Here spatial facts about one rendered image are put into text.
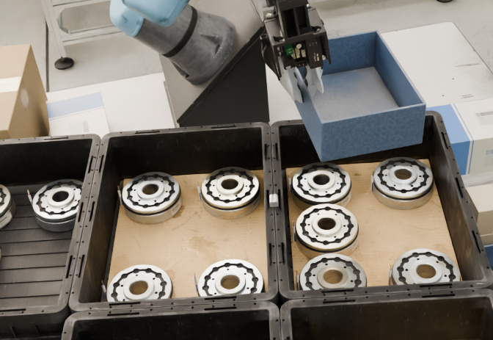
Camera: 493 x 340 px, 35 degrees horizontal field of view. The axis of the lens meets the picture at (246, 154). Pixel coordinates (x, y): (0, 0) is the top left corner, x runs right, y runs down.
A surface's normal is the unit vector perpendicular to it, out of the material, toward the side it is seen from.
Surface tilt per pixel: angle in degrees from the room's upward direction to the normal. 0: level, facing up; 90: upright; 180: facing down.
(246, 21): 44
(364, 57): 90
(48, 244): 0
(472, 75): 0
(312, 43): 90
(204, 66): 80
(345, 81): 1
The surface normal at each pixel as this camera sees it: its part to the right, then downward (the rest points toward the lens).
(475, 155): 0.12, 0.64
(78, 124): -0.08, -0.75
